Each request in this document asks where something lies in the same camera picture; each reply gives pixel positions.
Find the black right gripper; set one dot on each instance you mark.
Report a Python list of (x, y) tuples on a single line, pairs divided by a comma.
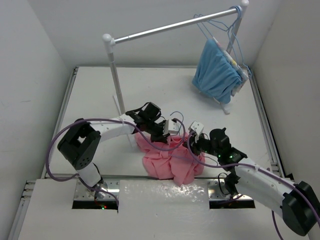
[(194, 144)]

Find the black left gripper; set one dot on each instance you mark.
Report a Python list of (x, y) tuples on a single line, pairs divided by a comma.
[(160, 137)]

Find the pink t shirt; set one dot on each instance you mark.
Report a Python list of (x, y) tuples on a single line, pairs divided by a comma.
[(169, 160)]

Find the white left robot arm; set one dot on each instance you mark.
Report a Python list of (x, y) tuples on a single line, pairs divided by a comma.
[(81, 141)]

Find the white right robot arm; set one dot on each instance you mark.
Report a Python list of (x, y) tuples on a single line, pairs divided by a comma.
[(296, 203)]

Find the blue t shirt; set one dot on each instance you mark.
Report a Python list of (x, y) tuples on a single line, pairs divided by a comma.
[(215, 76)]

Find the metal base mounting plate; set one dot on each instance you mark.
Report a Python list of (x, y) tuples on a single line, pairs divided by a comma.
[(109, 189)]

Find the white clothes rack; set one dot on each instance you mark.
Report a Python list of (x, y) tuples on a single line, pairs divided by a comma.
[(199, 20)]

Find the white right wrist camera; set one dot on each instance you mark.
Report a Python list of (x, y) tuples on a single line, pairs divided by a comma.
[(197, 128)]

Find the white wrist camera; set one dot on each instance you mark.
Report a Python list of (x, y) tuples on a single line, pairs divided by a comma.
[(197, 128), (171, 127)]

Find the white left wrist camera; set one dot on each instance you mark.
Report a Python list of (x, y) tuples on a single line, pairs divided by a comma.
[(171, 127)]

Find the blue wire hanger at end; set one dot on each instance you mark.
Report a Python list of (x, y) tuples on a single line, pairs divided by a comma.
[(234, 46)]

